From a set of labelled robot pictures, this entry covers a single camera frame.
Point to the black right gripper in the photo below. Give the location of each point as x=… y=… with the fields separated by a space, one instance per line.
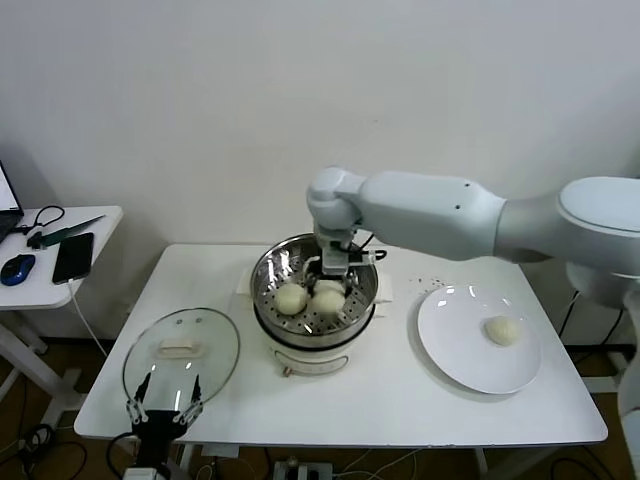
x=332 y=281

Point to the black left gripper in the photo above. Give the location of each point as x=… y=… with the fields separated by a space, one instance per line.
x=159 y=422

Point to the glass pot lid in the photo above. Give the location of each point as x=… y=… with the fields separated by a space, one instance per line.
x=215 y=340

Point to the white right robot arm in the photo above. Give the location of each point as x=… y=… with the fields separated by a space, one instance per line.
x=425 y=215

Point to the perforated steel steamer basket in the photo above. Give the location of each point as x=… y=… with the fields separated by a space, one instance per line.
x=270 y=280

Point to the white electric cooking pot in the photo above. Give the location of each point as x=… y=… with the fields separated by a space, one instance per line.
x=310 y=357

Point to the white round plate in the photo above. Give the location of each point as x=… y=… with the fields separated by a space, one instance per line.
x=450 y=320

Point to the grey power strip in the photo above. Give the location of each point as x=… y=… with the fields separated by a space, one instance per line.
x=302 y=471

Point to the black smartphone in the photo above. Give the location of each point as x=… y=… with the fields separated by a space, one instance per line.
x=74 y=257

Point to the white side table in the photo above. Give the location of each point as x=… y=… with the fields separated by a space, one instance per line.
x=100 y=220

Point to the green flat tool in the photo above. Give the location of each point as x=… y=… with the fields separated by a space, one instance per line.
x=75 y=231

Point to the blue computer mouse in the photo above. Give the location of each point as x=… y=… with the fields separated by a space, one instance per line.
x=19 y=269

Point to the black laptop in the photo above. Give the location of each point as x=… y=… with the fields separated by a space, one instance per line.
x=7 y=215

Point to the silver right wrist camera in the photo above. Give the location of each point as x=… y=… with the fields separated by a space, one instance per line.
x=335 y=260

